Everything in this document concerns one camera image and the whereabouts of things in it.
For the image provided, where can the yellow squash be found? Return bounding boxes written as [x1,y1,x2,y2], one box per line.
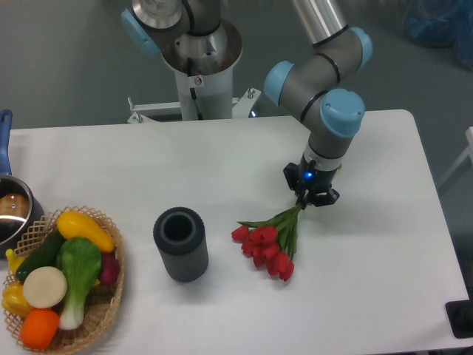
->
[56,211,115,253]

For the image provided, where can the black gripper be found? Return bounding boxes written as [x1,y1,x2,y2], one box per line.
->
[283,155,340,207]

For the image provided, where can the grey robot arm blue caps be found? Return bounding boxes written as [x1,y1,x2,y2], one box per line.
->
[120,1,372,206]

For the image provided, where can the black device at table edge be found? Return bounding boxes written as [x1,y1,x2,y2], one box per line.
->
[445,300,472,339]

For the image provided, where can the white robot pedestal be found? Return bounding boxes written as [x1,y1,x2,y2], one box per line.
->
[128,19,262,123]

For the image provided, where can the orange fruit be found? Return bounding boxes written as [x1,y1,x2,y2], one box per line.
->
[20,308,59,350]

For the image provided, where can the red radish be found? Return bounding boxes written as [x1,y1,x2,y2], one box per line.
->
[98,254,120,285]

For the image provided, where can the green bok choy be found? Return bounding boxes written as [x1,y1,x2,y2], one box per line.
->
[56,237,101,331]

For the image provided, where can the blue plastic bag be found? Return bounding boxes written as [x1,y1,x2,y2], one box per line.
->
[402,1,472,70]

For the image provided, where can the red tulip bouquet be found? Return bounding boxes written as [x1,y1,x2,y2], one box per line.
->
[231,192,312,282]

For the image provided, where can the yellow bell pepper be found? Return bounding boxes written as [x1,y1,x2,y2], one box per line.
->
[1,281,34,318]

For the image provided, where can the blue handled saucepan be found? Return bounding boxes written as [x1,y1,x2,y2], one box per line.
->
[1,109,44,260]

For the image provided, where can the dark grey ribbed vase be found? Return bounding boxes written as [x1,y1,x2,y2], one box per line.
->
[153,206,209,283]

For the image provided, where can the woven wicker basket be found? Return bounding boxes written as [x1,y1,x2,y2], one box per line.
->
[1,206,125,354]

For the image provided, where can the yellow banana tip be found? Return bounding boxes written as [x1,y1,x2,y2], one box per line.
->
[5,248,25,274]

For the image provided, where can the green cucumber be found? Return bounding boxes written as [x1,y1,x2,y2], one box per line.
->
[15,229,66,283]

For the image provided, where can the white furniture edge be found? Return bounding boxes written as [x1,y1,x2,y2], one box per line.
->
[437,126,472,193]

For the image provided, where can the beige round slice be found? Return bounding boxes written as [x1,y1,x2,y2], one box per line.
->
[23,266,67,308]

